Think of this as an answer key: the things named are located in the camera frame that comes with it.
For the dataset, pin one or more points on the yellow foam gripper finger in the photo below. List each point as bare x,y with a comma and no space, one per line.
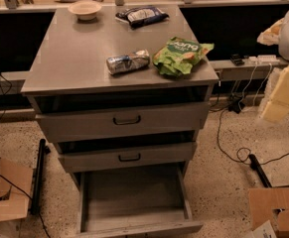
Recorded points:
275,104

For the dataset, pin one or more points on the grey bottom drawer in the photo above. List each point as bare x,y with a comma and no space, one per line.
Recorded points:
137,202

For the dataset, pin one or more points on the grey drawer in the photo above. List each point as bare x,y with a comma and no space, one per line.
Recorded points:
127,157
137,202
121,122

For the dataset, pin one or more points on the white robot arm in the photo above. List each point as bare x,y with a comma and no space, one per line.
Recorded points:
277,34

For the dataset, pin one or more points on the grey middle drawer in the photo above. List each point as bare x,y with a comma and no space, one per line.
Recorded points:
127,157

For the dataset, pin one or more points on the grey drawer cabinet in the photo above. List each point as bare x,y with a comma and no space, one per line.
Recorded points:
70,74

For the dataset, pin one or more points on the grey top drawer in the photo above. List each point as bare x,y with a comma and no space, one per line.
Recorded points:
121,122

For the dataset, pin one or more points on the white power strip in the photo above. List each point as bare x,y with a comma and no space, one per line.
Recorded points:
264,59

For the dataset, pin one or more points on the black power adapter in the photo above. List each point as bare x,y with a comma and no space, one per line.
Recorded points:
236,106

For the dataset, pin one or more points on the small black device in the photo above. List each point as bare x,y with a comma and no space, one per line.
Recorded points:
236,60

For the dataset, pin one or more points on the black bar right floor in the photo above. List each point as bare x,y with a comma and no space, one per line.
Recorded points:
256,166

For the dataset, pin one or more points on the black bar floor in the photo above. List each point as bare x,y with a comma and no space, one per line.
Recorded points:
43,150
256,166

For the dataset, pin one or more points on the right cardboard box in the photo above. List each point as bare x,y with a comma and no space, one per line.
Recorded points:
270,204

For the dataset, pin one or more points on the cardboard box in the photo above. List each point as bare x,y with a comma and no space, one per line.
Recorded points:
270,204
15,186

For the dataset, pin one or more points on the green chip bag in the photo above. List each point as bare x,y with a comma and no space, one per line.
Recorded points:
179,56

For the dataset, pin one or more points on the silver blue snack packet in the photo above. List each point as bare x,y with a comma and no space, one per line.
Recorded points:
125,63

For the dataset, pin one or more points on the dark blue snack bag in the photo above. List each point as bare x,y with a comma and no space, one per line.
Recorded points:
141,16

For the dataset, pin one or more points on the beige paper bowl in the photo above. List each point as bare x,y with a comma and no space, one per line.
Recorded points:
85,10

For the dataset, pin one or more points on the black bar left floor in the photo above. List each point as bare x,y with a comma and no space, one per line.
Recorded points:
43,150

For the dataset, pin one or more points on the left cardboard box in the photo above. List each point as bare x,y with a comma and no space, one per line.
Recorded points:
15,186

